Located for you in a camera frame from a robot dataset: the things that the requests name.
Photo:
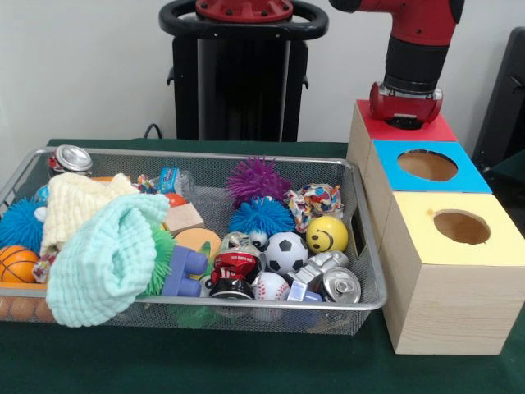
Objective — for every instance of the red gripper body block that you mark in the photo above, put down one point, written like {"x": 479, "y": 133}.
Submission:
{"x": 406, "y": 108}

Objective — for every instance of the mint green knitted cloth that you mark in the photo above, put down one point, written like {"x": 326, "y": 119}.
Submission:
{"x": 107, "y": 263}

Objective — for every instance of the cream knitted cloth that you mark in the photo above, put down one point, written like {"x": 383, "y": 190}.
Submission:
{"x": 78, "y": 205}

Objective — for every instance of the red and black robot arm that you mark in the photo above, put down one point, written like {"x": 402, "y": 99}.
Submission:
{"x": 414, "y": 41}

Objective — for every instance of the shallow clear mesh bin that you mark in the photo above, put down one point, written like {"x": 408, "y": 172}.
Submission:
{"x": 353, "y": 246}

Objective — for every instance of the wooden box with three holes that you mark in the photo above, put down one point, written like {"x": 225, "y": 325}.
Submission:
{"x": 443, "y": 287}

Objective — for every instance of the yellow smiley ball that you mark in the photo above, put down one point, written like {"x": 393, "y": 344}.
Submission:
{"x": 326, "y": 234}

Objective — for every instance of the purple spiky toy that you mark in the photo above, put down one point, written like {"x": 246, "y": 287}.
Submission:
{"x": 258, "y": 180}

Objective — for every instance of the small blue spiky ball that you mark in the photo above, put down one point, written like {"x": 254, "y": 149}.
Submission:
{"x": 261, "y": 217}

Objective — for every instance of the crumpled silver can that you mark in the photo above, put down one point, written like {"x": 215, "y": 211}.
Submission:
{"x": 316, "y": 269}

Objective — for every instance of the small soccer ball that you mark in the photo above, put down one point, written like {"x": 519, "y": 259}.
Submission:
{"x": 286, "y": 251}

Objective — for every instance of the silver crushed can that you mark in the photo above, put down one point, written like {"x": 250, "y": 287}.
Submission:
{"x": 341, "y": 285}

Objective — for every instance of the white toy baseball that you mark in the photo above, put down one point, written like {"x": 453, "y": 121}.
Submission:
{"x": 271, "y": 287}

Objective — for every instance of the red crushed can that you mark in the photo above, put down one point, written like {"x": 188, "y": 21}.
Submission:
{"x": 235, "y": 267}

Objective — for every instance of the large blue toy brick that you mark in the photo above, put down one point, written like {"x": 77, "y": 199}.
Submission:
{"x": 184, "y": 271}

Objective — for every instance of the dark green table cloth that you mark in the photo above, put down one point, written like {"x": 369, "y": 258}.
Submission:
{"x": 246, "y": 361}

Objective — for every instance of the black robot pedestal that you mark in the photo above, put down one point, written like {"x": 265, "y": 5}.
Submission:
{"x": 230, "y": 82}

